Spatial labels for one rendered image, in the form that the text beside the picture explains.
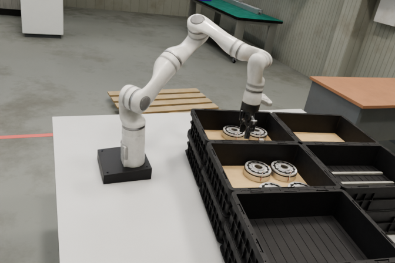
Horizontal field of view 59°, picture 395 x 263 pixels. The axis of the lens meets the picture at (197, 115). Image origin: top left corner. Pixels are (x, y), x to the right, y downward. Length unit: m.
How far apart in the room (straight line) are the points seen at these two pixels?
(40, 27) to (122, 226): 5.21
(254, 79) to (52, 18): 5.10
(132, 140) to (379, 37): 4.29
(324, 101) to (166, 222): 2.31
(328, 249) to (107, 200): 0.76
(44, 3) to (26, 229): 4.39
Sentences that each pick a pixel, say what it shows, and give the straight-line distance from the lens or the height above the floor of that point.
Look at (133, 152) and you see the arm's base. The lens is 1.40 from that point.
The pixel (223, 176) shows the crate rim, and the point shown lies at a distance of 1.14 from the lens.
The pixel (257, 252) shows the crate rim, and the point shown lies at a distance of 0.93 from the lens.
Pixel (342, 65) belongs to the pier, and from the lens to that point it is 5.29.
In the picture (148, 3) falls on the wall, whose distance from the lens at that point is 9.66.
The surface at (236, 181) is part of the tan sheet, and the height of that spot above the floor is 0.83.
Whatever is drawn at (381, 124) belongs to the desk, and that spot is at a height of 0.49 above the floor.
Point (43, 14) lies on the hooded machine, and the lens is 6.18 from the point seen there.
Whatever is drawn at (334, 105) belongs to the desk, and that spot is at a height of 0.56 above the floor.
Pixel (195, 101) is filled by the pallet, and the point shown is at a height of 0.10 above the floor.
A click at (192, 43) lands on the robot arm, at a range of 1.49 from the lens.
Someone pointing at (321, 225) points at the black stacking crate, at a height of 0.83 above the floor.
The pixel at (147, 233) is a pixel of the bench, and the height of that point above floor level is 0.70.
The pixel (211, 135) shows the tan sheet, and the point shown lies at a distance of 1.58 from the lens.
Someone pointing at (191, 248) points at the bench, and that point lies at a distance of 1.21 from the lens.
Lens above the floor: 1.55
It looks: 24 degrees down
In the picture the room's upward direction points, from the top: 9 degrees clockwise
